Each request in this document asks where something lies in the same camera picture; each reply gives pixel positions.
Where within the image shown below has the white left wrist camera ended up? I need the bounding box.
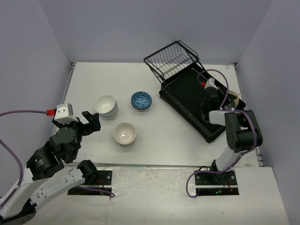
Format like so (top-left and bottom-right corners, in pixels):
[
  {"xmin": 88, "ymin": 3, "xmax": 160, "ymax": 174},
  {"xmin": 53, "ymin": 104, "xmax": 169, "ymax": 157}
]
[{"xmin": 46, "ymin": 103, "xmax": 75, "ymax": 124}]

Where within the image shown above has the red patterned white bowl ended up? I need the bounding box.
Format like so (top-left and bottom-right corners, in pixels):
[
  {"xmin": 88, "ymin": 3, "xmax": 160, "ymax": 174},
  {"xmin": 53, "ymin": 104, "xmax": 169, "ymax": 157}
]
[{"xmin": 131, "ymin": 91, "xmax": 152, "ymax": 111}]

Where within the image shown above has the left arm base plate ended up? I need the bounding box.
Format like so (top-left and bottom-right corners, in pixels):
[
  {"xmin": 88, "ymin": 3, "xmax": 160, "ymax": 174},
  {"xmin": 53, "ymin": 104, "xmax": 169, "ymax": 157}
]
[{"xmin": 67, "ymin": 170, "xmax": 113, "ymax": 197}]

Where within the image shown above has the light blue ribbed bowl front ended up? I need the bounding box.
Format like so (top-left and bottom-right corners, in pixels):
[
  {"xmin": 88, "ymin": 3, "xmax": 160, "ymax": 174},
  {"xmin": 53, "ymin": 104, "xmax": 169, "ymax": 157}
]
[{"xmin": 97, "ymin": 101, "xmax": 118, "ymax": 117}]

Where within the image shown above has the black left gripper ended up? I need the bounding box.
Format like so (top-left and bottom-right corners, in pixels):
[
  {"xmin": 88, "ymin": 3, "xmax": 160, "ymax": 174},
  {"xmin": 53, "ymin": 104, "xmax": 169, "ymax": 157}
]
[{"xmin": 54, "ymin": 110, "xmax": 101, "ymax": 160}]

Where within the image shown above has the black wire dish rack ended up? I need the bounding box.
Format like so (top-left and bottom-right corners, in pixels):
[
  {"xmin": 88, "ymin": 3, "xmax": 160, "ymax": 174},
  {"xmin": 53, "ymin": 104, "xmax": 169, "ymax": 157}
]
[{"xmin": 143, "ymin": 40, "xmax": 247, "ymax": 143}]

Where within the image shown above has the beige leaf pattern bowl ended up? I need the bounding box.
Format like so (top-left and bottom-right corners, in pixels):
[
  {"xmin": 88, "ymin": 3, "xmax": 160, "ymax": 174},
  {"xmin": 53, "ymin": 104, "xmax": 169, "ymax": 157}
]
[{"xmin": 113, "ymin": 122, "xmax": 137, "ymax": 139}]

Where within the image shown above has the orange flower beige bowl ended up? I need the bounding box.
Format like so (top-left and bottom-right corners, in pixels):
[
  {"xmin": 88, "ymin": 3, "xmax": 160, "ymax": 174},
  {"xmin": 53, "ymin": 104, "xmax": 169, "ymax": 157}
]
[{"xmin": 115, "ymin": 136, "xmax": 136, "ymax": 147}]

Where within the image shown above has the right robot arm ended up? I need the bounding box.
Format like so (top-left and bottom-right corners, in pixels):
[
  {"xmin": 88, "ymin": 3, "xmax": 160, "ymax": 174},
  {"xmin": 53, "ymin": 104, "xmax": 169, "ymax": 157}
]
[{"xmin": 201, "ymin": 87, "xmax": 263, "ymax": 184}]

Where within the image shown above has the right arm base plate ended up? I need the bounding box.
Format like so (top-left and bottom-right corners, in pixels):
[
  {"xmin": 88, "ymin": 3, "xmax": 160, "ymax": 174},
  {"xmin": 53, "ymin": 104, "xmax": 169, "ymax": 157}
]
[{"xmin": 195, "ymin": 170, "xmax": 239, "ymax": 196}]

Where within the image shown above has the beige floral bowl back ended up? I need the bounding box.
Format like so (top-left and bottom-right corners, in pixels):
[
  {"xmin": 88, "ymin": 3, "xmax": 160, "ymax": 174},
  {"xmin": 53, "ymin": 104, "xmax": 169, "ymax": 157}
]
[{"xmin": 222, "ymin": 91, "xmax": 240, "ymax": 110}]

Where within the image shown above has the light blue ribbed bowl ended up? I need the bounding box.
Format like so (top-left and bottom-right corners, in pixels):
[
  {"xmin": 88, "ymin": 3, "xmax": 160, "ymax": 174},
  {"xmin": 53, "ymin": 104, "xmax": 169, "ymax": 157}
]
[
  {"xmin": 100, "ymin": 108, "xmax": 119, "ymax": 120},
  {"xmin": 94, "ymin": 95, "xmax": 117, "ymax": 115},
  {"xmin": 97, "ymin": 101, "xmax": 118, "ymax": 117}
]

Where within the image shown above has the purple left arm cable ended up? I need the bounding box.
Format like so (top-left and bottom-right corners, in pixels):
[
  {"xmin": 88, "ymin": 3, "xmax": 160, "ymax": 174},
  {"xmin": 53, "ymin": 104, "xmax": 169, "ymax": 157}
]
[{"xmin": 0, "ymin": 109, "xmax": 115, "ymax": 209}]

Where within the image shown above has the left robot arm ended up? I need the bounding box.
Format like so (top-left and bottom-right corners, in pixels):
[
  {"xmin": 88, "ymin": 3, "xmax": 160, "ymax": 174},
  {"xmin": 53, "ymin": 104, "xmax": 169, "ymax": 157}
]
[{"xmin": 0, "ymin": 111, "xmax": 101, "ymax": 225}]

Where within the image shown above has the light blue ribbed bowl back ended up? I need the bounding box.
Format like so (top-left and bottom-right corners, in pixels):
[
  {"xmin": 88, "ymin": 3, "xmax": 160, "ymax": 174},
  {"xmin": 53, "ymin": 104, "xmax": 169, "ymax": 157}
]
[{"xmin": 94, "ymin": 95, "xmax": 117, "ymax": 115}]

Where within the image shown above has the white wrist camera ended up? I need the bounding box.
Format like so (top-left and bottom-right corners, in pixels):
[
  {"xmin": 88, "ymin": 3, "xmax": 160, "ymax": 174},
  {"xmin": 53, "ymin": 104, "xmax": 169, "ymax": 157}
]
[
  {"xmin": 200, "ymin": 77, "xmax": 217, "ymax": 89},
  {"xmin": 46, "ymin": 103, "xmax": 75, "ymax": 124}
]

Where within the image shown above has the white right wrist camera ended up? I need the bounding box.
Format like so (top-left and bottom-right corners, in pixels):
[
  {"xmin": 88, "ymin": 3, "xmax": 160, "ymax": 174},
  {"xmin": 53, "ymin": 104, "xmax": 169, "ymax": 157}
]
[{"xmin": 200, "ymin": 77, "xmax": 217, "ymax": 89}]

